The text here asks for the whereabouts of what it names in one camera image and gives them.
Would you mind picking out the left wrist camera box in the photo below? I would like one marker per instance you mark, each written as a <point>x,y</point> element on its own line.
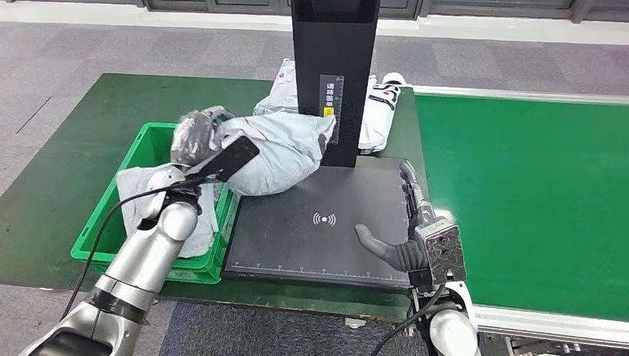
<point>231,157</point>

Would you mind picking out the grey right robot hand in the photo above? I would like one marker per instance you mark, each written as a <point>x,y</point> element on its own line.
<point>403,255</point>

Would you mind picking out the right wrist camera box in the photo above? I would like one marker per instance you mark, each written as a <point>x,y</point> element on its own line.
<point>442,250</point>

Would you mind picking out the grey window frame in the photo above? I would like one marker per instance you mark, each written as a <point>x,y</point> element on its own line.
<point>491,6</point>

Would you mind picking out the grey parcel bag red streak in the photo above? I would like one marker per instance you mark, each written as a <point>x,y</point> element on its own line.
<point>132,182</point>

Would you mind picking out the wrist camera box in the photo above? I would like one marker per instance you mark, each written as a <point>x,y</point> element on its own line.
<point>231,157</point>
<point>442,250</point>

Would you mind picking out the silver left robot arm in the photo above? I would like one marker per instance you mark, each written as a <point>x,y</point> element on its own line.
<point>137,275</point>

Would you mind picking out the white parcel bag black lettering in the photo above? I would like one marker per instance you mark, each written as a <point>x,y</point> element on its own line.
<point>378,118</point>

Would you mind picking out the dark green table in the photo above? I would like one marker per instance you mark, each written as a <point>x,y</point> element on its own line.
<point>73,123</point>

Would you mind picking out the pale conveyor side rail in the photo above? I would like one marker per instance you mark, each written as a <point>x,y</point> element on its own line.
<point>550,327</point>
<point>516,95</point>

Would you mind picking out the black inbound scanner machine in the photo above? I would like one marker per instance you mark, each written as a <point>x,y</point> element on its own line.
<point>295,236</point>

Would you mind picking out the green plastic crate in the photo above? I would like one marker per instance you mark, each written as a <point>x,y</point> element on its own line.
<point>98,231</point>

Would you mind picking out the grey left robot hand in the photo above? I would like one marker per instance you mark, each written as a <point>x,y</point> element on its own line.
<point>194,135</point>

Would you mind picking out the white parcel bag black marks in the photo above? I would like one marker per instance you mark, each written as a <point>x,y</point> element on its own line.
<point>280,152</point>

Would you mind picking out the yellow and grey ruler label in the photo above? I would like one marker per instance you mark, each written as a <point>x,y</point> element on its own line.
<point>336,93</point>

